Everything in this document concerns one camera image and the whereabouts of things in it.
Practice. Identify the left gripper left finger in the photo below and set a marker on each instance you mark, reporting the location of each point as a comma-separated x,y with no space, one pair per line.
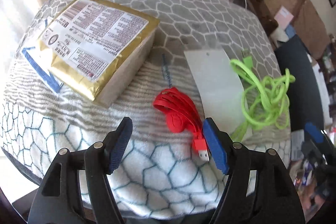
100,160

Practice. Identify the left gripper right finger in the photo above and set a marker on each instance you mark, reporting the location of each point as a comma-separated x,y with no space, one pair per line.
232,158

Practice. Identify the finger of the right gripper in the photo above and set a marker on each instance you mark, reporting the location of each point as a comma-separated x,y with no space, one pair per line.
320,138

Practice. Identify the red ribbon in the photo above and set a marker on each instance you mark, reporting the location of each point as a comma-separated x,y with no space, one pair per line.
181,114

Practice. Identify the tan paper package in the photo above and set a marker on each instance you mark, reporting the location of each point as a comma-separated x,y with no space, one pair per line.
96,47

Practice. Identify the grey patterned blanket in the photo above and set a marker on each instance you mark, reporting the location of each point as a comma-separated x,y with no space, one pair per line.
159,176

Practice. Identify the white paper card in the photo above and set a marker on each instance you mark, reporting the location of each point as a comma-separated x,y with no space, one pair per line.
219,87

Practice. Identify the pink booklet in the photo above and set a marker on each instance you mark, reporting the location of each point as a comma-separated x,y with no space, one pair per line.
283,17

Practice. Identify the blue face mask pack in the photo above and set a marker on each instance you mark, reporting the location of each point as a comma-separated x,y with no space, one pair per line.
32,55

